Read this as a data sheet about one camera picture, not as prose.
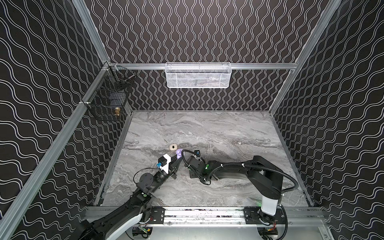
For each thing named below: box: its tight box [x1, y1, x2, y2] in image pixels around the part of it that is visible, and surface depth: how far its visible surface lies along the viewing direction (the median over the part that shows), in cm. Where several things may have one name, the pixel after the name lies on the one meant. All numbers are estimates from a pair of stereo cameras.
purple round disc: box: [176, 148, 183, 159], surface depth 73 cm
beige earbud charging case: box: [169, 144, 178, 151], surface depth 100 cm
